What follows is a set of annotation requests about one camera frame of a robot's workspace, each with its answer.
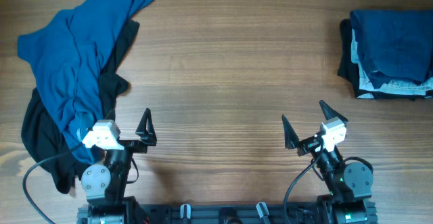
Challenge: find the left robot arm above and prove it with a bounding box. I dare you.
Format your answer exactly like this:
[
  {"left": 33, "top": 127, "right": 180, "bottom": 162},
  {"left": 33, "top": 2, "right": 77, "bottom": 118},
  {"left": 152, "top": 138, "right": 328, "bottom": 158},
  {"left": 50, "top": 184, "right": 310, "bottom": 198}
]
[{"left": 76, "top": 108, "right": 157, "bottom": 224}]

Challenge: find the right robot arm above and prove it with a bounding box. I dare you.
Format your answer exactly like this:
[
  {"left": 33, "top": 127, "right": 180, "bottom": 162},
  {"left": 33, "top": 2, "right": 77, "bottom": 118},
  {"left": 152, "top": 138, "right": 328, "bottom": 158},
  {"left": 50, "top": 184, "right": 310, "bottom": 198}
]
[{"left": 281, "top": 100, "right": 374, "bottom": 223}]

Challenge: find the folded black garment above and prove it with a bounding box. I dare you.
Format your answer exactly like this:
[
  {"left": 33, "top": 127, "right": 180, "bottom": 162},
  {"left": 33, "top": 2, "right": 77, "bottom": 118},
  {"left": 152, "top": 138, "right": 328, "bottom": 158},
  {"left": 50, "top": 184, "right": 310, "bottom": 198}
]
[{"left": 338, "top": 19, "right": 432, "bottom": 100}]

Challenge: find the folded navy garment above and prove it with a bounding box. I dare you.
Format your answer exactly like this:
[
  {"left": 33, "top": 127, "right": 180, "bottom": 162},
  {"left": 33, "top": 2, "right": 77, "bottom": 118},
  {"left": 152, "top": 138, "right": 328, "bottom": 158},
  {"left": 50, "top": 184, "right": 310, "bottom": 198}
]
[{"left": 350, "top": 9, "right": 432, "bottom": 89}]

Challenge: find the left black cable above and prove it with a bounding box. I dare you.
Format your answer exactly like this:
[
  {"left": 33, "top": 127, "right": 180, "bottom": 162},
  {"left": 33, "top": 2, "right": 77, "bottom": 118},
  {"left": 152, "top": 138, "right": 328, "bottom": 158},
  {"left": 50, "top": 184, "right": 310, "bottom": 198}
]
[{"left": 22, "top": 142, "right": 84, "bottom": 224}]

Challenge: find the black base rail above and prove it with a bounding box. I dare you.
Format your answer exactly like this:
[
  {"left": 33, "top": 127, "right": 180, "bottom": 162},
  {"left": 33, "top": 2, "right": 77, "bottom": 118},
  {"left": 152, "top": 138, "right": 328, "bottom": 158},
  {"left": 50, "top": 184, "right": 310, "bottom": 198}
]
[{"left": 76, "top": 202, "right": 378, "bottom": 224}]

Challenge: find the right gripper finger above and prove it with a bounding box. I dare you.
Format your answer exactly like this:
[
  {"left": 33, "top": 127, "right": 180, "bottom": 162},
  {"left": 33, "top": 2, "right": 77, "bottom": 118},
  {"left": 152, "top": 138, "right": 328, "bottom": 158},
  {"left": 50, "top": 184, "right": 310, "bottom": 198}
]
[
  {"left": 319, "top": 100, "right": 348, "bottom": 122},
  {"left": 281, "top": 114, "right": 299, "bottom": 150}
]

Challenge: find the blue t-shirt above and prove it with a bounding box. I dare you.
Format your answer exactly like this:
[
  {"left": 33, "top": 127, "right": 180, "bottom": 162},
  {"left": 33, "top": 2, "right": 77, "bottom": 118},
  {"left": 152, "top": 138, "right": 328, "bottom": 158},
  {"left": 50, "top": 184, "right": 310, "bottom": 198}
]
[{"left": 18, "top": 0, "right": 153, "bottom": 164}]

